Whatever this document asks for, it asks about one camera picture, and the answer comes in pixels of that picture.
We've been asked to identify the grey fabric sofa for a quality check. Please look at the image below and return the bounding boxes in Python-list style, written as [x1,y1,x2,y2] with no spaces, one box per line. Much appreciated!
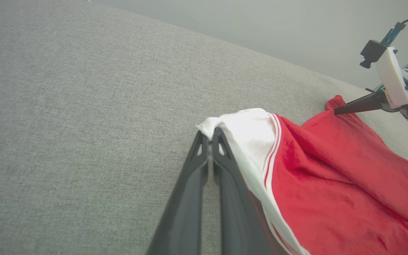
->
[0,0,408,255]

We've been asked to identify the red and white garment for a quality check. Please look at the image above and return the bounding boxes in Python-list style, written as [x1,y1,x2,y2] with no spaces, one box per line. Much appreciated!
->
[196,95,408,255]

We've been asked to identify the right camera cable teal plug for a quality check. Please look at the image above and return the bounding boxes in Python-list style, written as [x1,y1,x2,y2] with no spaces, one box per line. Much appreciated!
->
[381,18,408,46]

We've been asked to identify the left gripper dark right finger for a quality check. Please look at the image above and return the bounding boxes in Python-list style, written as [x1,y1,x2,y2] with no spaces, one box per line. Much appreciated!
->
[212,127,289,255]

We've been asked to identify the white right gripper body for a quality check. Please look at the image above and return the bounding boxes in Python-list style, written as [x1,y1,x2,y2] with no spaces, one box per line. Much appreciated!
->
[376,46,408,108]

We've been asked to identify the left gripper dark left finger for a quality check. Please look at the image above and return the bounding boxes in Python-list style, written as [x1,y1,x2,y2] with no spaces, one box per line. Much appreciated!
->
[147,130,210,255]

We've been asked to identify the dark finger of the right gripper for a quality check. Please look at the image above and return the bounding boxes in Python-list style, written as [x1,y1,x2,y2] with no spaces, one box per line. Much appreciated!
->
[334,92,389,115]

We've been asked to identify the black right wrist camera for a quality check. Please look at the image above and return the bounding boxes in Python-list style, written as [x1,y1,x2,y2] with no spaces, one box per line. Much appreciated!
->
[359,40,387,69]

